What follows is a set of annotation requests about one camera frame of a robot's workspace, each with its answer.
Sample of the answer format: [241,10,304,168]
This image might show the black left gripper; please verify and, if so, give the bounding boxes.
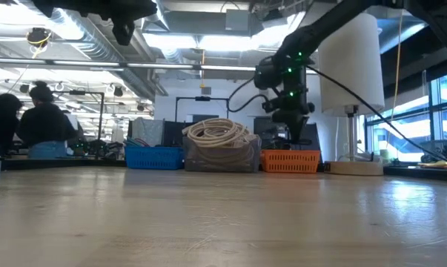
[32,0,158,46]

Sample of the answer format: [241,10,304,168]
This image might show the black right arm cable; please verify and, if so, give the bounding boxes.
[226,65,447,170]

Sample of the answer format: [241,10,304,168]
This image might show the person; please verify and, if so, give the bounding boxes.
[0,92,24,159]
[59,107,87,149]
[17,80,79,159]

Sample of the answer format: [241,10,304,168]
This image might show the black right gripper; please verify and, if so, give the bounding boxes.
[279,59,316,145]

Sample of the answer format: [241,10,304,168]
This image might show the grey ceiling box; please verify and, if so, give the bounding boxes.
[225,9,251,31]

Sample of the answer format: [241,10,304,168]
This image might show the yellow object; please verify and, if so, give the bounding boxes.
[417,159,447,171]

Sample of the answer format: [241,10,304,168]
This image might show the black gantry frame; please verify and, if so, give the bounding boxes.
[69,90,105,142]
[174,96,231,123]

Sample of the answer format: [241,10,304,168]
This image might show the white lamp with wooden base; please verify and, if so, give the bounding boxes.
[317,13,386,177]

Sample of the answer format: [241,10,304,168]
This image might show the long ceiling light strip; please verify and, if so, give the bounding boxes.
[0,57,319,73]

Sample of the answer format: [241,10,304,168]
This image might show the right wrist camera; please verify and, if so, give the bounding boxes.
[262,99,280,114]

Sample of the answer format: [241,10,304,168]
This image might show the grey translucent bin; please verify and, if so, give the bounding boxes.
[182,133,262,174]

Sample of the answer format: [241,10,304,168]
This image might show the black cabinet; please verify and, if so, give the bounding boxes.
[253,116,294,150]

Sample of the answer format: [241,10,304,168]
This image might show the grey cloth cover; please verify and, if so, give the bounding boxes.
[129,117,165,148]

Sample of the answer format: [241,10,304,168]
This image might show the black panel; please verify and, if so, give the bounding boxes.
[300,122,323,162]

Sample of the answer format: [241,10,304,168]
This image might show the black partition panels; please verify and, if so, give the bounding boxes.
[162,120,194,148]

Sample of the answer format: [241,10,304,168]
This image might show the small white shade lamp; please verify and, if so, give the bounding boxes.
[64,112,79,131]

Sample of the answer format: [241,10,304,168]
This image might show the orange plastic bin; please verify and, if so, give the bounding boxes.
[259,149,321,174]

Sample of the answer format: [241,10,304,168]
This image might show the blue plastic bin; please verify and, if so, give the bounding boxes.
[124,145,185,171]

